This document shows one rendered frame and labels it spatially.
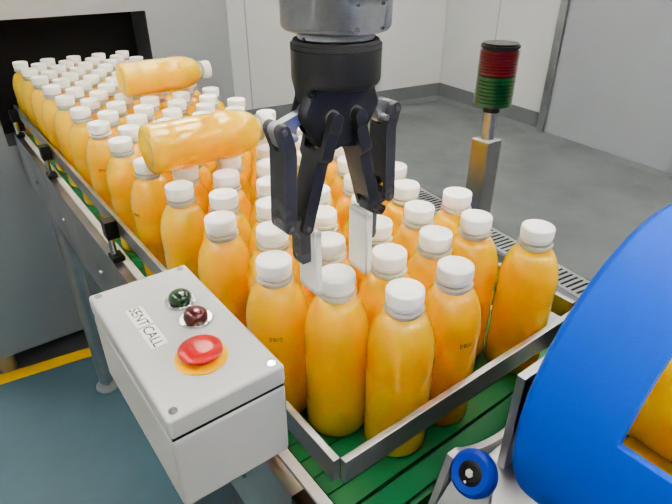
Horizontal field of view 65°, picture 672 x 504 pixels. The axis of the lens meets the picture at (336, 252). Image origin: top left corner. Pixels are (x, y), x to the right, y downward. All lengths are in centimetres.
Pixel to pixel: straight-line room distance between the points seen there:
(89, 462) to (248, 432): 149
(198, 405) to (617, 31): 430
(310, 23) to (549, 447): 34
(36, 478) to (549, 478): 170
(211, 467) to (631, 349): 32
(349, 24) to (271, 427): 33
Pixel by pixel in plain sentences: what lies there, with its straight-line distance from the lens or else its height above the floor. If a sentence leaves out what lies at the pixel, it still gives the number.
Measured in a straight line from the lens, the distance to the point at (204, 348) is 45.
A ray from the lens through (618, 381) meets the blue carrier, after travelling 38.
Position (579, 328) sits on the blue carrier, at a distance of 38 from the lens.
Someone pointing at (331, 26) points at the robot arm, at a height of 134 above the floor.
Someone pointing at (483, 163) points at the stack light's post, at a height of 106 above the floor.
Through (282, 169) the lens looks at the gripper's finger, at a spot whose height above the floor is 123.
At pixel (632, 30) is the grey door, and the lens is 447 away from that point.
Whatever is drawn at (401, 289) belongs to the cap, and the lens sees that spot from 52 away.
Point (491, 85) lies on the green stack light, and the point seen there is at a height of 120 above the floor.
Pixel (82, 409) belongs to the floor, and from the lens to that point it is 211.
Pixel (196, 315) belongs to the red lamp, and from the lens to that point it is 49.
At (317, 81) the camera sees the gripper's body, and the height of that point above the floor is 130.
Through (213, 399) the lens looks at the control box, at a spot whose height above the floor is 110.
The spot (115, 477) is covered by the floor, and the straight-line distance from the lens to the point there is 187.
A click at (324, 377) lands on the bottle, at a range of 58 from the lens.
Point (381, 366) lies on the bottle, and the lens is 55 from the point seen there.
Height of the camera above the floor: 140
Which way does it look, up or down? 30 degrees down
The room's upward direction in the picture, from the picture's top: straight up
